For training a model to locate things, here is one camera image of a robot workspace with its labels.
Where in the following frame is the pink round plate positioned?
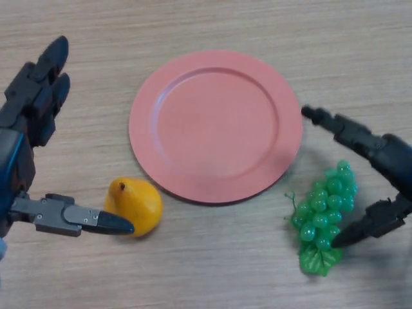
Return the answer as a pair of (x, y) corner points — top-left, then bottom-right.
(128, 50), (304, 207)

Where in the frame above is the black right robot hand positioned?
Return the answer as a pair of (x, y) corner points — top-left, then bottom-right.
(301, 105), (412, 249)

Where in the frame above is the yellow pear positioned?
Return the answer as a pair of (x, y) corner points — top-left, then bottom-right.
(104, 177), (164, 238)

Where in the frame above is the green grapes bunch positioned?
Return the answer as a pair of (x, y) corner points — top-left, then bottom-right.
(283, 159), (359, 277)

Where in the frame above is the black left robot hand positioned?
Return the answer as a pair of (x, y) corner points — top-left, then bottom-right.
(0, 35), (135, 238)

